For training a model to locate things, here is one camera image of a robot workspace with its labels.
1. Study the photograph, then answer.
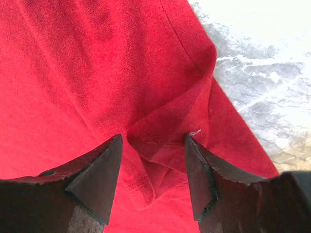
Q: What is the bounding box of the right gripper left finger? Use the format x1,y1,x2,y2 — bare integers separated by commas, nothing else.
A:
0,134,122,233

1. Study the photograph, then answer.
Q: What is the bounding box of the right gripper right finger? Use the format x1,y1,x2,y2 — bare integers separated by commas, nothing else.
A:
185,135,311,233

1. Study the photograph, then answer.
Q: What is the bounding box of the red t shirt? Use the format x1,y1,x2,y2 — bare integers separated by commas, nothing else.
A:
0,0,278,233

